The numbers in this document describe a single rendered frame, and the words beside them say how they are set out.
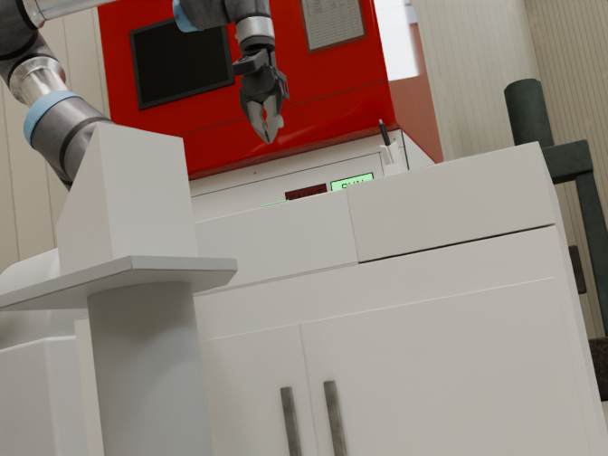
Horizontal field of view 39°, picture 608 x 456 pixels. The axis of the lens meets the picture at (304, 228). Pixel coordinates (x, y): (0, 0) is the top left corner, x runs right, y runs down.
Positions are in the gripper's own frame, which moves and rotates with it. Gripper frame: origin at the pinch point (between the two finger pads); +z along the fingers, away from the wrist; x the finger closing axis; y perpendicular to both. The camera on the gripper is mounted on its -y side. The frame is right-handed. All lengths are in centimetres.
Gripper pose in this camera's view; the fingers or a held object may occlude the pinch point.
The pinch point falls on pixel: (267, 136)
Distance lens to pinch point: 168.2
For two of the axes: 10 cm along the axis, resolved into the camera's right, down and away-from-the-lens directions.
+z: 1.5, 9.7, -1.7
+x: -9.3, 2.0, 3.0
